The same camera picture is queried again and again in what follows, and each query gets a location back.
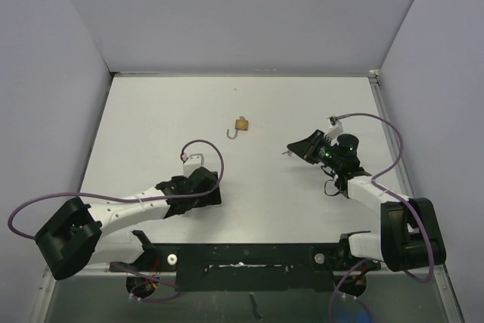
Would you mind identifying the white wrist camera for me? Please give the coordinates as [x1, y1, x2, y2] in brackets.
[324, 116, 343, 144]
[181, 153, 205, 178]

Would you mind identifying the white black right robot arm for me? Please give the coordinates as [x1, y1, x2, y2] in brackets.
[287, 130, 447, 272]

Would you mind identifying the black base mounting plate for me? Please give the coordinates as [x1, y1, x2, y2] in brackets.
[109, 242, 380, 299]

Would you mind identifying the aluminium right frame rail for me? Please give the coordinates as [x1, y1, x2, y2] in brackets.
[368, 69, 442, 244]

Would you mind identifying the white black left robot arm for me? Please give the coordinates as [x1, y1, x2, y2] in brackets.
[34, 166, 224, 281]

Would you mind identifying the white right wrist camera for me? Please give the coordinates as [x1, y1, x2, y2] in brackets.
[324, 116, 343, 144]

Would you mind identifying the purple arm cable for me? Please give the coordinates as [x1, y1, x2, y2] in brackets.
[327, 112, 436, 323]
[7, 139, 226, 303]

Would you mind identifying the aluminium front frame rail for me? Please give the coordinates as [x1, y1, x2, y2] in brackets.
[32, 244, 464, 322]

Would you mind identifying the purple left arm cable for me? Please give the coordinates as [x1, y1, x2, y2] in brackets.
[7, 139, 226, 303]

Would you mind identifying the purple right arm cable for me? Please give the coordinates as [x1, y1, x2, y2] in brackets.
[327, 112, 436, 323]

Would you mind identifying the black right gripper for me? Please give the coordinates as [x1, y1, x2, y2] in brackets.
[288, 130, 342, 171]

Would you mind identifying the aluminium frame rail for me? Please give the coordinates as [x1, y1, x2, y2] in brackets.
[368, 69, 442, 244]
[32, 244, 464, 322]

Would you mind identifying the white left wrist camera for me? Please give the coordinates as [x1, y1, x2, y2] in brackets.
[181, 153, 205, 178]

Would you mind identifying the small brass padlock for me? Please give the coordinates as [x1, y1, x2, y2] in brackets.
[226, 116, 250, 140]

